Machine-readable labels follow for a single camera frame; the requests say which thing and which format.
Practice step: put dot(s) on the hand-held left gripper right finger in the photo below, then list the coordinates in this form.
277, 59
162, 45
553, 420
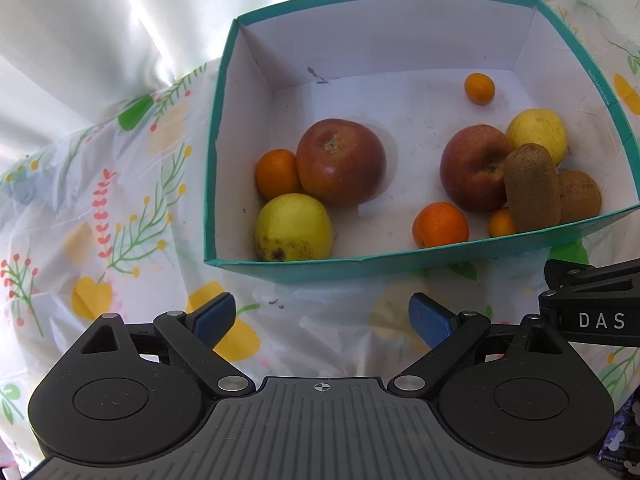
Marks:
429, 322

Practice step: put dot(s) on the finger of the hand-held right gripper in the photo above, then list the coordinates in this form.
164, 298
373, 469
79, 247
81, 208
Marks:
557, 274

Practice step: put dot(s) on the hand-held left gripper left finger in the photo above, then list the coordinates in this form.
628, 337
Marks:
216, 319

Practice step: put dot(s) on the small tangerine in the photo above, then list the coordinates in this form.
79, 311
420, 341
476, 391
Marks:
480, 88
500, 223

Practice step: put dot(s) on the brown kiwi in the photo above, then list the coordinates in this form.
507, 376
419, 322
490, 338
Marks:
580, 195
531, 187

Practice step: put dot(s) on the yellow pear with brown spots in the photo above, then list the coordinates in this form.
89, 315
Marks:
294, 227

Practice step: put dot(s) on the red apple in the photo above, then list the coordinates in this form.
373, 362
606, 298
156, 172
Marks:
341, 161
472, 167

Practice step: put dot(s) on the teal cardboard box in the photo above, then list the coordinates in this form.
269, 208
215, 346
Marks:
400, 105

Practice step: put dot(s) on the white floral tablecloth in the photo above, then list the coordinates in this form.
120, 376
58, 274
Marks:
125, 260

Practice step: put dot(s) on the purple patterned packet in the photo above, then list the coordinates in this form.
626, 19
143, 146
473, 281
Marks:
625, 435

